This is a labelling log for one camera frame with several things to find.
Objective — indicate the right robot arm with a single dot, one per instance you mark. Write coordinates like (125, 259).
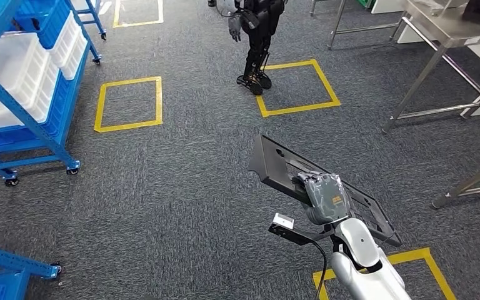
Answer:
(364, 273)

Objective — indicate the stainless steel table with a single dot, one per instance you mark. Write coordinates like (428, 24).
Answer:
(443, 25)

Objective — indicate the yellow floor tape square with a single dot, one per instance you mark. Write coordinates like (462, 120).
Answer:
(410, 255)

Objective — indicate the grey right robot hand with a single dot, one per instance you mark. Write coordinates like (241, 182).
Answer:
(327, 198)

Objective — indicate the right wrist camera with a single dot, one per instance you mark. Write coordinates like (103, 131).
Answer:
(283, 221)

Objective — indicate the black humanoid robot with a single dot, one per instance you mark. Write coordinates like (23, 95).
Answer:
(258, 41)

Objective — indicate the black plastic frame part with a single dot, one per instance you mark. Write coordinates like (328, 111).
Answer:
(271, 165)

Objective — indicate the blue plastic bin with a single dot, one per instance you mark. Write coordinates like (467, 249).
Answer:
(58, 112)
(51, 20)

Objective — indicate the steel table frame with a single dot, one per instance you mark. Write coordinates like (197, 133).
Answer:
(335, 25)

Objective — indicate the large white plastic bin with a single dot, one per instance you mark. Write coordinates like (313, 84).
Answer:
(20, 70)

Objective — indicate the green crate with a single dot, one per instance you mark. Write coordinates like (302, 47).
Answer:
(366, 3)

